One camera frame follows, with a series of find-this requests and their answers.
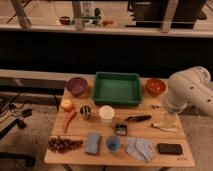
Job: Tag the grey-blue folded cloth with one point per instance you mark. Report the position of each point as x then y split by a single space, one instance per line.
139 148

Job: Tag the orange-red bowl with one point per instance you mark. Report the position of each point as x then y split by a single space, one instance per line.
155 87

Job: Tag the yellow-red apple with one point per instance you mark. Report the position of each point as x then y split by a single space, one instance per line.
66 105

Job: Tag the white cup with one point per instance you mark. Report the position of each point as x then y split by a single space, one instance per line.
106 114

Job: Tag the small metal key item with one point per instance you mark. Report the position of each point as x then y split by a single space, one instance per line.
156 107

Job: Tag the green object on shelf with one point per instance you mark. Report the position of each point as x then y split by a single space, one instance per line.
86 20

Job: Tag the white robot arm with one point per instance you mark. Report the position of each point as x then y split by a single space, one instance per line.
189 86

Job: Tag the black rectangular case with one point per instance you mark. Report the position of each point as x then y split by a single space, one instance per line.
173 149

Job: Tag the bunch of red grapes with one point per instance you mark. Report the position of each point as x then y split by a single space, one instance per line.
63 145

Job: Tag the red bowl on shelf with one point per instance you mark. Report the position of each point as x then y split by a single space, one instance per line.
64 20

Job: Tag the orange carrot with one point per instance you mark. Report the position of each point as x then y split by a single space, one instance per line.
68 119

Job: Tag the red object on shelf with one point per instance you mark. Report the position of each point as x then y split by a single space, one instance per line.
107 23

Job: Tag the green plastic tray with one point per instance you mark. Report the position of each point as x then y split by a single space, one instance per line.
122 89

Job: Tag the purple bowl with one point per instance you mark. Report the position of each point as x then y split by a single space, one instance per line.
77 86

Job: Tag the blue sponge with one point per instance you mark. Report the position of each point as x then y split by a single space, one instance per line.
93 143

